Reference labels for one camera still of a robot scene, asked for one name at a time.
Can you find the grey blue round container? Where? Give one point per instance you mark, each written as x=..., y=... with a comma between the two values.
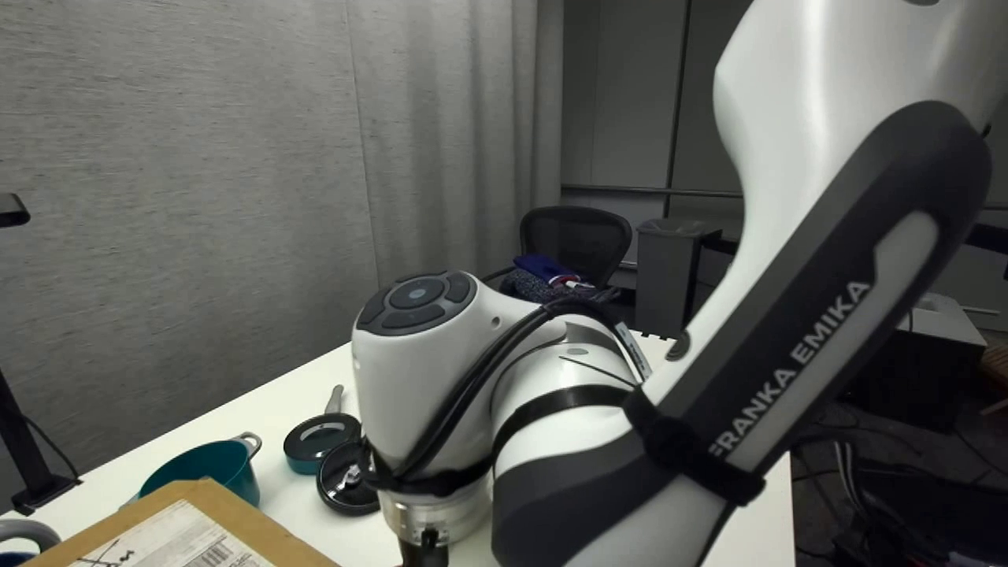
x=27, y=534

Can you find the blue bag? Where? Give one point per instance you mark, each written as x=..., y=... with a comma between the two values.
x=551, y=279

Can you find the black camera tripod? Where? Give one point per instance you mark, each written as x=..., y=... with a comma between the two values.
x=20, y=443

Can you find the cardboard box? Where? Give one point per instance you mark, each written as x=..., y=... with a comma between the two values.
x=176, y=530

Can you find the grey curtain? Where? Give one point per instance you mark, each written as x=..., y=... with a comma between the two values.
x=451, y=159

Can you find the teal toy pot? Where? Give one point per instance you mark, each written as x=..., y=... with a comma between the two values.
x=204, y=468

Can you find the black toy frying pan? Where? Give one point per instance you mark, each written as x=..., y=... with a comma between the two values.
x=316, y=443

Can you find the black computer box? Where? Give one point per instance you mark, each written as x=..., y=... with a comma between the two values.
x=672, y=261

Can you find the black office chair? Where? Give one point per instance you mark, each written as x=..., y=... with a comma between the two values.
x=577, y=237

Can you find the grey cabinet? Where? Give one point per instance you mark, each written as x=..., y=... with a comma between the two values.
x=946, y=347

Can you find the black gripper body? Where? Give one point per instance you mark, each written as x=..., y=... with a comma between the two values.
x=429, y=545

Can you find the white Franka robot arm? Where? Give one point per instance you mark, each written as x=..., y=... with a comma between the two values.
x=798, y=261

